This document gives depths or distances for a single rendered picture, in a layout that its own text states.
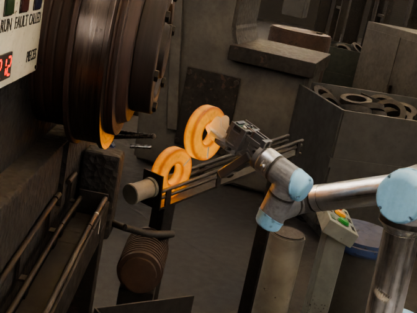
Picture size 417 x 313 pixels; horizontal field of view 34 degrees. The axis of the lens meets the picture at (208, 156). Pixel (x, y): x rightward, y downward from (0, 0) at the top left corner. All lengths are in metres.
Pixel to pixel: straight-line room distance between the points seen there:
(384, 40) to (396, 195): 4.33
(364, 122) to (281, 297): 1.49
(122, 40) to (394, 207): 0.71
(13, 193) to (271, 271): 1.24
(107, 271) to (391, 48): 3.49
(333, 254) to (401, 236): 0.73
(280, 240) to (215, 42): 2.15
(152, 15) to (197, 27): 2.84
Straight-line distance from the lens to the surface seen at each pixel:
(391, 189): 1.60
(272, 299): 2.35
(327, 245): 2.34
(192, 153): 1.91
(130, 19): 1.37
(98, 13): 1.32
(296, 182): 1.77
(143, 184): 1.94
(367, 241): 2.70
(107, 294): 2.80
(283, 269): 2.30
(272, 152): 1.82
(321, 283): 2.39
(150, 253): 1.93
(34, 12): 1.29
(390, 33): 5.84
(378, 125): 3.64
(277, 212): 1.82
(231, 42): 4.19
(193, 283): 3.01
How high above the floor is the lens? 1.32
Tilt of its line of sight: 15 degrees down
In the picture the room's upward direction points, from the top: 11 degrees clockwise
